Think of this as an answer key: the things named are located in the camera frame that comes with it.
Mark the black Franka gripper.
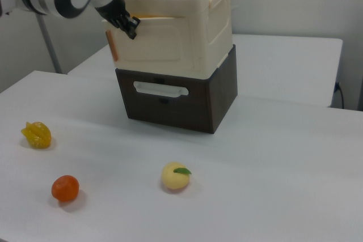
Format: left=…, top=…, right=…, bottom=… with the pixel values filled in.
left=95, top=0, right=142, bottom=40

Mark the cream cabinet door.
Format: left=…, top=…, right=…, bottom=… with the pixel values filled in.
left=102, top=16, right=200, bottom=70

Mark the cream plastic cabinet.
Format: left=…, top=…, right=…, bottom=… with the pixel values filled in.
left=102, top=0, right=234, bottom=80

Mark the grey metal stand pole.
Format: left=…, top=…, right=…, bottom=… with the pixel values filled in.
left=36, top=14, right=62, bottom=75

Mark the dark brown drawer box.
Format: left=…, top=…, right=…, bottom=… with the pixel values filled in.
left=115, top=44, right=239, bottom=135

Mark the yellow toy starfruit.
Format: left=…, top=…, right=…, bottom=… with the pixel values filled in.
left=20, top=121, right=53, bottom=150

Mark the yellow toy apple with leaf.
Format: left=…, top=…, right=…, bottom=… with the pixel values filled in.
left=161, top=162, right=192, bottom=190

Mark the orange toy mandarin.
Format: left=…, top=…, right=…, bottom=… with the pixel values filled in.
left=50, top=175, right=80, bottom=203

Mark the white drawer handle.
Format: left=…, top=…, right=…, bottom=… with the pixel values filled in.
left=132, top=80, right=189, bottom=97

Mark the black power cable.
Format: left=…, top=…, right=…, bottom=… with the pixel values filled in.
left=334, top=82, right=345, bottom=110

